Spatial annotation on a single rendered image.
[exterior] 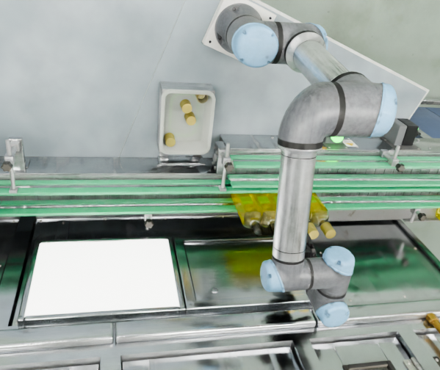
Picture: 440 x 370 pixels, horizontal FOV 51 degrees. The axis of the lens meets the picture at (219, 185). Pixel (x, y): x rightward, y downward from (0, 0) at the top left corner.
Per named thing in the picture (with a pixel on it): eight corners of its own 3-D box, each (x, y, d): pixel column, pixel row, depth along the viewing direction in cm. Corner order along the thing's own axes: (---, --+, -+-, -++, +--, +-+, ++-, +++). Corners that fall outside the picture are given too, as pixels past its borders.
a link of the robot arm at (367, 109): (269, 15, 134) (345, 95, 90) (317, 17, 137) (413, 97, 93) (262, 56, 140) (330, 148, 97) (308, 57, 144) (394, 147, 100)
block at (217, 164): (210, 165, 163) (214, 174, 157) (213, 140, 159) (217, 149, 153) (220, 165, 164) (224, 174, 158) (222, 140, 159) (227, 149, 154)
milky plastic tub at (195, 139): (156, 143, 162) (159, 154, 154) (159, 81, 151) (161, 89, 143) (205, 144, 166) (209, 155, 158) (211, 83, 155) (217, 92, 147)
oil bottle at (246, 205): (230, 196, 164) (244, 231, 146) (231, 182, 161) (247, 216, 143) (245, 196, 165) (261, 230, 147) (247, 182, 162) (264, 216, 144)
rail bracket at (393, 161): (376, 155, 168) (395, 172, 157) (381, 136, 164) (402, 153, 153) (386, 155, 169) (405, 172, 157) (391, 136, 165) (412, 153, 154)
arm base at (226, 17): (228, -7, 139) (236, 0, 130) (270, 16, 144) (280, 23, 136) (206, 40, 144) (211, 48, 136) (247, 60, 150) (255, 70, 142)
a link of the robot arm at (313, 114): (290, 83, 89) (269, 305, 104) (343, 84, 91) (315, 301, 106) (271, 77, 100) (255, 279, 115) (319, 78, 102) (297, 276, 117)
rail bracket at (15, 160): (15, 164, 152) (1, 201, 133) (9, 117, 144) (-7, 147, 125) (30, 165, 153) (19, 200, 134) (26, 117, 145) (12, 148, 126)
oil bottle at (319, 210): (291, 195, 169) (312, 229, 151) (294, 182, 166) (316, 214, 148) (305, 195, 170) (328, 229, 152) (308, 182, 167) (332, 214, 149)
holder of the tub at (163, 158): (156, 156, 165) (158, 167, 158) (159, 81, 151) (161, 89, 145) (203, 156, 168) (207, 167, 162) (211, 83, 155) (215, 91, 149)
